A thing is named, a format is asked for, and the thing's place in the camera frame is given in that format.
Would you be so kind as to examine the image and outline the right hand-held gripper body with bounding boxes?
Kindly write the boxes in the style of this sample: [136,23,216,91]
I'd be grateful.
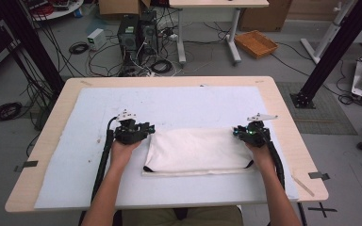
[244,113,278,149]

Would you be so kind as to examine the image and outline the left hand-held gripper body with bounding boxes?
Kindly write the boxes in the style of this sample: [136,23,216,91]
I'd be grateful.
[114,108,149,146]

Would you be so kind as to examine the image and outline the white tank top black trim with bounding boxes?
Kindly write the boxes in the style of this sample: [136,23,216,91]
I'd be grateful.
[141,126,255,177]

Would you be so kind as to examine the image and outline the person's right hand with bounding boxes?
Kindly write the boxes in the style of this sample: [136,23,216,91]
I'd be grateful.
[244,141,276,172]

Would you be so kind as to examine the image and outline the person's left hand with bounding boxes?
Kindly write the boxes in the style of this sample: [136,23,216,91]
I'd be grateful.
[109,139,143,170]

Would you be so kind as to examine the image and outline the pale blue table mat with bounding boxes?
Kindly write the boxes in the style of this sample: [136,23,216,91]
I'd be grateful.
[33,86,300,210]

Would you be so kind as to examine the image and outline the thin wooden stick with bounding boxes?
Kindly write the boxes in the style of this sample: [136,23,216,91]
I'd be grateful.
[291,175,316,198]

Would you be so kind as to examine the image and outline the black tape strip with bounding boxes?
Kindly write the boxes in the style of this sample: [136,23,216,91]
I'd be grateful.
[307,171,331,182]
[13,160,40,173]

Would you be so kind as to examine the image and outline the dark grey floor mat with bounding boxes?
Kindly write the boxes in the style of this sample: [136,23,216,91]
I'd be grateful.
[276,82,358,137]

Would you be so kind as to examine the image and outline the orange woven basket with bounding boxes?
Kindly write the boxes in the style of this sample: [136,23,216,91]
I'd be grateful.
[234,29,279,60]

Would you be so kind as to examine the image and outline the black computer tower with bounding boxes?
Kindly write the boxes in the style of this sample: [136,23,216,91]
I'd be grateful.
[138,10,160,57]
[117,14,141,65]

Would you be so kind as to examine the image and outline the small white power supply box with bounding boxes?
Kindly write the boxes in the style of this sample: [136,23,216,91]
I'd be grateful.
[87,27,107,52]

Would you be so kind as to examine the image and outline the black tape cross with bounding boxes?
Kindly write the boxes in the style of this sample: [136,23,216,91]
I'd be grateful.
[307,202,338,218]

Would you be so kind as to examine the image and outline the large brown cardboard box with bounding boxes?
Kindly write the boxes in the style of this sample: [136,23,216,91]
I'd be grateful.
[239,0,293,33]

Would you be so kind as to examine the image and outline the white metal stand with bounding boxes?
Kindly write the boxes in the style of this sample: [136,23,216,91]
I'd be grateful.
[300,0,359,65]

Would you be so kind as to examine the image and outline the white desk with metal legs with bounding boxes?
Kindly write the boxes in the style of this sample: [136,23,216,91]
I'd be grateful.
[169,0,270,66]

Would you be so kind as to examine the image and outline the round white table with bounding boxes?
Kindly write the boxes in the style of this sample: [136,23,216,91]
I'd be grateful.
[22,0,85,23]

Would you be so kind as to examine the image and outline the black sleeved right gripper cable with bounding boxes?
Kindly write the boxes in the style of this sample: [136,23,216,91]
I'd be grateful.
[263,125,308,226]

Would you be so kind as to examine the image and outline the black sleeved gripper cable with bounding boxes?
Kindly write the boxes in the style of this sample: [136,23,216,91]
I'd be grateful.
[90,116,118,202]
[263,125,308,226]

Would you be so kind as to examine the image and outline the black sleeved left gripper cable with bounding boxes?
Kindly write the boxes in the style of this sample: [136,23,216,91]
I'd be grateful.
[90,116,118,202]

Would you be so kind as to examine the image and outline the coiled black cable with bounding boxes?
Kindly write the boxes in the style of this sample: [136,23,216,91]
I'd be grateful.
[150,58,174,75]
[68,41,90,56]
[0,101,24,123]

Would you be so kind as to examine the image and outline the black metal frame post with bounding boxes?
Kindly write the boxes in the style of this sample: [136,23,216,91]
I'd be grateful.
[290,0,362,110]
[0,0,66,98]

